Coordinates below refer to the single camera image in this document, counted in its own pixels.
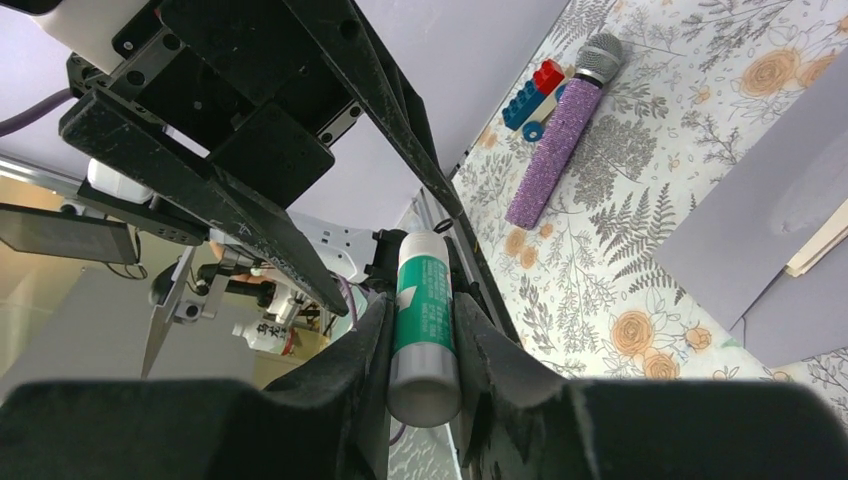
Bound purple glitter microphone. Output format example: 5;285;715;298
505;32;623;230

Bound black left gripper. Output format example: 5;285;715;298
58;1;464;315

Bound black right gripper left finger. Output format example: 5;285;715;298
1;294;394;479

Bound black tablet screen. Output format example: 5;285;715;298
1;203;138;265

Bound floral patterned table mat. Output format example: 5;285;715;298
454;1;847;420

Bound green white glue stick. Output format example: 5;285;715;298
387;231;462;428

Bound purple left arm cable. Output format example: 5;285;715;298
0;87;74;139

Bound plastic bottle with liquid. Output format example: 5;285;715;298
232;319;294;356

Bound blue red toy car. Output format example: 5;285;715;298
501;59;570;143

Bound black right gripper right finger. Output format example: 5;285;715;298
453;293;847;479

